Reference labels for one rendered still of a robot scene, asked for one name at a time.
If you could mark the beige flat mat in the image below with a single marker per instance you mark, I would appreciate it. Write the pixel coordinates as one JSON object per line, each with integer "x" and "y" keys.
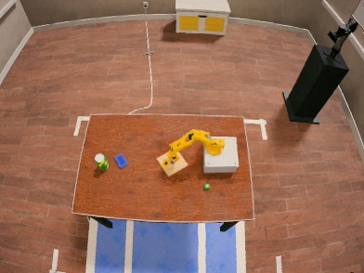
{"x": 173, "y": 167}

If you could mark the green and white drink can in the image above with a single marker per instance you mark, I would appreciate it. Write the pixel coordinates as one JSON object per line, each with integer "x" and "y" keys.
{"x": 102, "y": 162}

